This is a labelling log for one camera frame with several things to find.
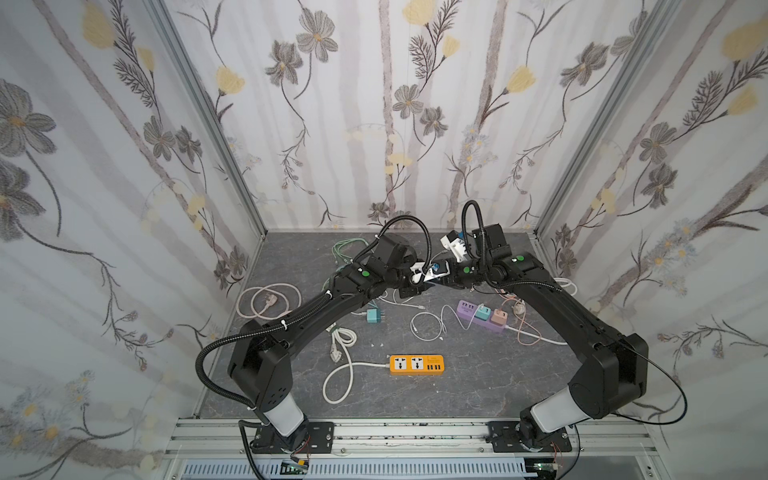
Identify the pink USB charger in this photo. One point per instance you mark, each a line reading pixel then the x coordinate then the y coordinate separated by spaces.
pixel 499 318

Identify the orange power strip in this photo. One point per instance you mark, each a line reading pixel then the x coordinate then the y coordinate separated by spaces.
pixel 417 365

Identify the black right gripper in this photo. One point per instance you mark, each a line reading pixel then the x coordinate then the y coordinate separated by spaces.
pixel 458 274

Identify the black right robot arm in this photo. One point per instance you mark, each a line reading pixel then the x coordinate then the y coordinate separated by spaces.
pixel 614 366

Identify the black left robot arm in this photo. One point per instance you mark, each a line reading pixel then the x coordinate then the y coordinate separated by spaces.
pixel 260 364

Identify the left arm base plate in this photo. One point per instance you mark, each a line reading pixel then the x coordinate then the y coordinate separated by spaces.
pixel 311 437

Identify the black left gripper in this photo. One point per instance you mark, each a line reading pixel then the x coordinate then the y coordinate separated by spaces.
pixel 405 282

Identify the aluminium rail frame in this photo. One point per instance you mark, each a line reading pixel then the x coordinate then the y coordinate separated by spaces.
pixel 439 448

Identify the purple power strip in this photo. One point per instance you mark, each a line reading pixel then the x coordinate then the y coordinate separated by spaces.
pixel 465 311

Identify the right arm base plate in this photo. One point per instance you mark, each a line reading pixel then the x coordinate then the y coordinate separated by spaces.
pixel 510 437

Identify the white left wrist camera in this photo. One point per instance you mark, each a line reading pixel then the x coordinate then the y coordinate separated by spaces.
pixel 424 272

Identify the teal usb charger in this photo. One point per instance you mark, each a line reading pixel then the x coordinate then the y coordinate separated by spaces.
pixel 482 313
pixel 374 316

